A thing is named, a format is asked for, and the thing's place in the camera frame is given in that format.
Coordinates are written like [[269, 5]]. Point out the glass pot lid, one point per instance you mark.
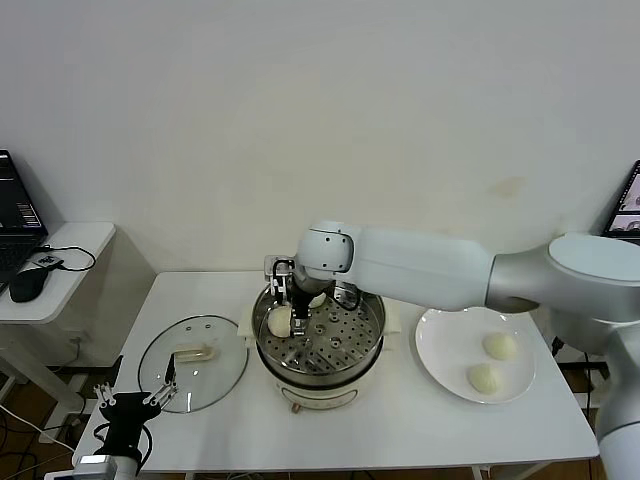
[[200, 370]]

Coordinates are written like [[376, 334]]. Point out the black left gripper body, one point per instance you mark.
[[130, 415]]

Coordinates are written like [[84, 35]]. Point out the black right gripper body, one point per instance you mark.
[[305, 295]]

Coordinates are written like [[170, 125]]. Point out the white power strip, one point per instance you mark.
[[52, 436]]

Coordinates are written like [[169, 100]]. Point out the white round plate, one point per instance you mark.
[[450, 355]]

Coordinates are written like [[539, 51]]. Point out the black laptop with dark screen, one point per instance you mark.
[[15, 200]]

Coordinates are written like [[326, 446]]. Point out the white side table with mouse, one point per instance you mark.
[[75, 250]]

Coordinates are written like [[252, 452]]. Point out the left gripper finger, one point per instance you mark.
[[169, 385], [105, 395]]

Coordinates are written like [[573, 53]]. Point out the stainless steel steamer basket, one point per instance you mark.
[[330, 345]]

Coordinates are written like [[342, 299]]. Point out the black dongle with sticker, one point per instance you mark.
[[47, 261]]

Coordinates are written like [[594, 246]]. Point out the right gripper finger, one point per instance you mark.
[[299, 326]]

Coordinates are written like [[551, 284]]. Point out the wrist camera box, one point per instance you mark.
[[95, 467], [279, 272]]

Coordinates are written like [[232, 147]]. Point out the white steamed baozi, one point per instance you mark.
[[499, 346], [279, 324], [484, 380], [319, 301]]

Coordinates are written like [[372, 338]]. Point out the grey laptop with pale screen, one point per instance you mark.
[[625, 215]]

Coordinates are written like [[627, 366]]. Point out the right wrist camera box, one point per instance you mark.
[[279, 272]]

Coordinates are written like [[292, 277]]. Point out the black computer mouse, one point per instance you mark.
[[29, 286]]

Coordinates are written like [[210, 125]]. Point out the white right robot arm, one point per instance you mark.
[[450, 275]]

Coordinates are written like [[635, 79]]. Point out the cream electric cooking pot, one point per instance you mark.
[[320, 395]]

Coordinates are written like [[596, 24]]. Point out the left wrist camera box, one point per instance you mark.
[[95, 467]]

